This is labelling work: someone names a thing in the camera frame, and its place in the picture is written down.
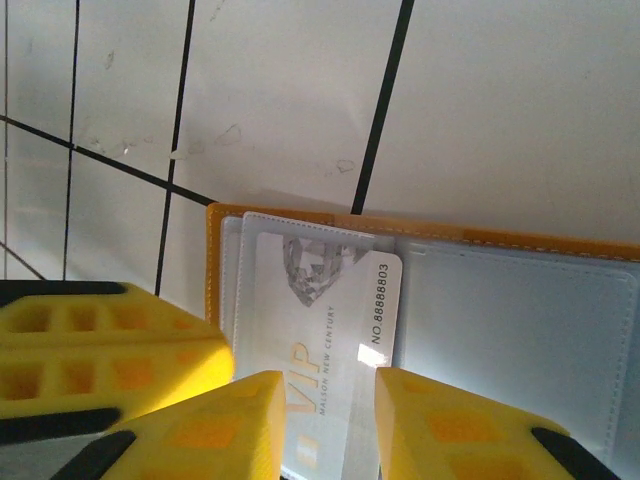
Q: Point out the yellow leather card holder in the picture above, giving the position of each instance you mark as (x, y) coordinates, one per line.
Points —
(500, 310)

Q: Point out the white VIP card 88888803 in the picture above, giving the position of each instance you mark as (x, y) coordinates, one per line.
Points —
(325, 320)

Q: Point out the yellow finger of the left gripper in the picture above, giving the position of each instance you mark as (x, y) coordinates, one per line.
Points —
(125, 380)
(100, 320)

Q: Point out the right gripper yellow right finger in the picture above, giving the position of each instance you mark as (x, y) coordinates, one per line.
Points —
(450, 435)

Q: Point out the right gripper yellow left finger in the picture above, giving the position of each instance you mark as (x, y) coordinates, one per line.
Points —
(210, 435)

